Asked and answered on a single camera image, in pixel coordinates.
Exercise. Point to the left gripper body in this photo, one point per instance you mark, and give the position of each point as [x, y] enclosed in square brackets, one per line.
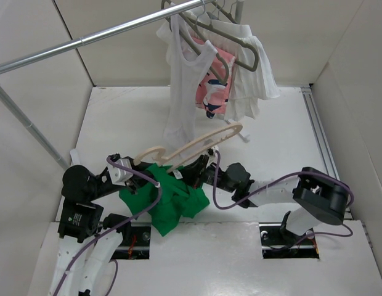
[107, 187]

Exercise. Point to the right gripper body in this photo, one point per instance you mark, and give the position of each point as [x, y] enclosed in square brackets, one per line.
[210, 179]

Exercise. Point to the green t shirt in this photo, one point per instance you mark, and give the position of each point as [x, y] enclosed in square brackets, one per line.
[177, 200]

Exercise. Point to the wooden hanger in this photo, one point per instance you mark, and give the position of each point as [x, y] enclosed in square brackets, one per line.
[198, 146]

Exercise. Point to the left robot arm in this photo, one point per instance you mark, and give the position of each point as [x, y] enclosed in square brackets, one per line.
[87, 241]

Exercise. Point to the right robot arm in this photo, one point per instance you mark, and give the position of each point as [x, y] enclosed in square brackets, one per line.
[322, 199]

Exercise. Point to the white rack foot right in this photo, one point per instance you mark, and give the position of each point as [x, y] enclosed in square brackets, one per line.
[245, 135]

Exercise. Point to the pink patterned garment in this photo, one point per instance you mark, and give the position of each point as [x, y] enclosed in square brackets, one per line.
[212, 95]

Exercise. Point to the white pleated skirt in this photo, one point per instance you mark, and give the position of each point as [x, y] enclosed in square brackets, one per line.
[252, 77]

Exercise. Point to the white tank top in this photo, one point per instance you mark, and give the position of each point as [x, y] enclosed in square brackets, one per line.
[189, 62]

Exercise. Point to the silver rack left pole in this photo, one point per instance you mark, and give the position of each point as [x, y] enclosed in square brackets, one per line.
[31, 128]

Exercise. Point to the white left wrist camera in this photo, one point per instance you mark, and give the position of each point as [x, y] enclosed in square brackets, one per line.
[115, 166]

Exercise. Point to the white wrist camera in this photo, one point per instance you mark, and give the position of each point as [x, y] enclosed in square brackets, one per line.
[214, 151]
[115, 166]

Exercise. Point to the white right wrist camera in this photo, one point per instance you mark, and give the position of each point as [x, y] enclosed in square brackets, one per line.
[214, 151]

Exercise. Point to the aluminium rail right edge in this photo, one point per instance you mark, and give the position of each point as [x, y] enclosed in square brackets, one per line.
[317, 126]

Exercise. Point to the silver clothes rack rail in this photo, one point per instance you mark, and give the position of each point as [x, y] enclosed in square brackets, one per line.
[97, 36]

